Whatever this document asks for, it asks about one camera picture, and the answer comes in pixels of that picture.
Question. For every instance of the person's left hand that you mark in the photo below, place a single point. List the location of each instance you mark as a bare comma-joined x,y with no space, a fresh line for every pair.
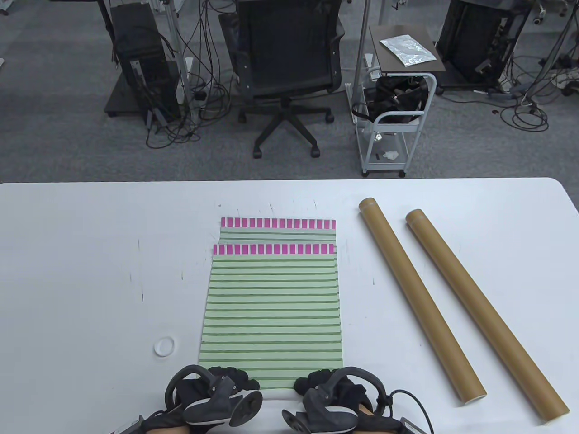
237,379

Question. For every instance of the person's right hand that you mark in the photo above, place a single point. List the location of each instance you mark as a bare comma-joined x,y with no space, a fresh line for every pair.
316,379

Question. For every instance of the white plastic tube cap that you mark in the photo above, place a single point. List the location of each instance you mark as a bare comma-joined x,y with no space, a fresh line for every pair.
156,347

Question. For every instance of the brown cardboard mailing tube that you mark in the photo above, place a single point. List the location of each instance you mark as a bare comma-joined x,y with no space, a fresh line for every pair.
479,307
416,294

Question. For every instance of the person's left forearm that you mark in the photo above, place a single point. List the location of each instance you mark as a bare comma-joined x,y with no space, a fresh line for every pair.
167,430

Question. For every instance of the person's right forearm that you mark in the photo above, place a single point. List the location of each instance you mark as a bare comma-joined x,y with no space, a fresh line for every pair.
366,410

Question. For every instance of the grey left hand controller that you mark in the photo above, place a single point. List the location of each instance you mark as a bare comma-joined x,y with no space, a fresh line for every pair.
246,407

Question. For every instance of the grey hand controller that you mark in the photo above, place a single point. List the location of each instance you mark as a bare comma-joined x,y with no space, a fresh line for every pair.
246,407
325,416

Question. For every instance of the grey right hand controller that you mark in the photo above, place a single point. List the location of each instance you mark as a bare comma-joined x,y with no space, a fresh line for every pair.
325,416

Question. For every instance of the crumpled white paper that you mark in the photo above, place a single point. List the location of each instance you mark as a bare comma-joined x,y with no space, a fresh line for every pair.
390,156

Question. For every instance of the white wheeled utility cart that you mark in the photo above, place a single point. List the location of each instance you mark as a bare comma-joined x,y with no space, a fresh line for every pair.
389,135

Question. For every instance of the black bag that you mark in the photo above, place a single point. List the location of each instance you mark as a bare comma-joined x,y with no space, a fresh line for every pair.
398,97

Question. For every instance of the brown side table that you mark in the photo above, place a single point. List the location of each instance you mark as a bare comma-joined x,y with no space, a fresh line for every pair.
393,61

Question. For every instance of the black mesh office chair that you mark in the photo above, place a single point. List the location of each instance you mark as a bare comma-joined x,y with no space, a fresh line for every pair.
289,49

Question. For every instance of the metal pole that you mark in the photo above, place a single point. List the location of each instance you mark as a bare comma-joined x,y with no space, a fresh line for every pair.
362,45

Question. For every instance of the silver plastic bag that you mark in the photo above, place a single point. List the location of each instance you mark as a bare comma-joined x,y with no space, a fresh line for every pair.
407,49

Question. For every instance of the black computer tower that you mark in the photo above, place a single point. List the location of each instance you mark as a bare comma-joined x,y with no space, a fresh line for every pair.
135,49

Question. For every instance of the black equipment rack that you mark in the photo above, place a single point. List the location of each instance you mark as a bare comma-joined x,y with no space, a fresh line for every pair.
479,40

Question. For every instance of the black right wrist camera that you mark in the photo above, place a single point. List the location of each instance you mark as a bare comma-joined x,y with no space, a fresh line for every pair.
414,427

